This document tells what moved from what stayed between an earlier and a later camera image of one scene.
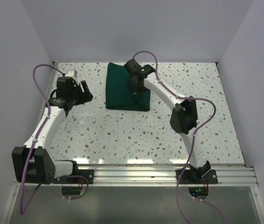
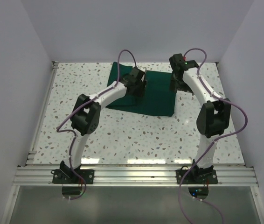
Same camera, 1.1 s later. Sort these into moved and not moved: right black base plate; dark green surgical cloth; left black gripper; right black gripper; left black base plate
Moved: right black gripper; left black gripper; dark green surgical cloth
Not moved: left black base plate; right black base plate
